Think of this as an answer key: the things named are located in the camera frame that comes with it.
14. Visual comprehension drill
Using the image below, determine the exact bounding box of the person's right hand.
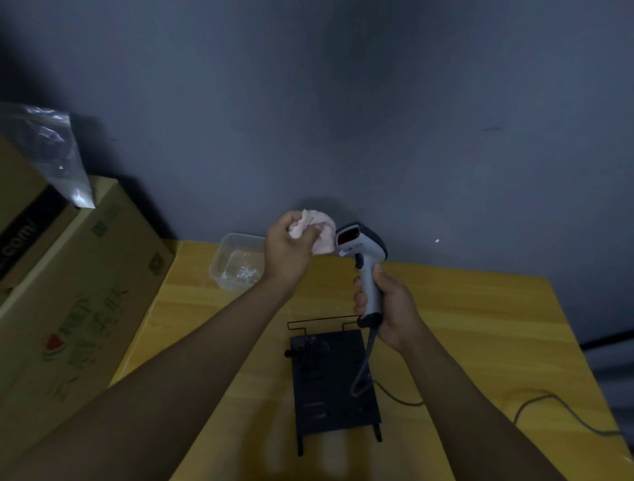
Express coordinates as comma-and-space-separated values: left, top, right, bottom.
352, 264, 425, 352

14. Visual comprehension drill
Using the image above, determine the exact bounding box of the person's left hand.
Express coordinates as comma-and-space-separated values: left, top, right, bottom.
262, 211, 323, 294

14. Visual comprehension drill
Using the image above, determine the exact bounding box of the pink cleaning cloth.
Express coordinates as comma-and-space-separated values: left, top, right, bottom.
287, 208, 337, 256

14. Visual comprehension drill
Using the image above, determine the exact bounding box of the white and black scanner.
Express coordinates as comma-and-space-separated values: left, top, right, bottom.
334, 221, 389, 330

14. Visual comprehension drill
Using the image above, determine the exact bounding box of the black metal scanner stand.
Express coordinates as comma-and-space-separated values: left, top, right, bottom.
284, 315, 383, 457

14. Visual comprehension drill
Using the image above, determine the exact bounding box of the person's left forearm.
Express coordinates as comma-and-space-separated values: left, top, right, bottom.
0, 277, 298, 481

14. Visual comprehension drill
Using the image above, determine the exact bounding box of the person's right forearm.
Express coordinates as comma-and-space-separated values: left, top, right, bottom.
401, 322, 568, 481

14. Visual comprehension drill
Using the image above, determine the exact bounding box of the clear plastic container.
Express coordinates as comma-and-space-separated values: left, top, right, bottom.
208, 233, 267, 292

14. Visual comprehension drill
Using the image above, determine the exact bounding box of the large printed cardboard box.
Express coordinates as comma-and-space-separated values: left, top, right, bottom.
0, 176, 175, 469

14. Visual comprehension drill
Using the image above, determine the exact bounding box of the clear plastic bag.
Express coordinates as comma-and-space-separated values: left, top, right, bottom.
0, 101, 96, 209

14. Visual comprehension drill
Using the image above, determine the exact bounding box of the cardboard box with black tape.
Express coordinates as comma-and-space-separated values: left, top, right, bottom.
0, 133, 81, 298

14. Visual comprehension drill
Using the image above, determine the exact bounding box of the grey scanner cable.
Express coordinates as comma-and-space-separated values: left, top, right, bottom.
349, 324, 623, 438

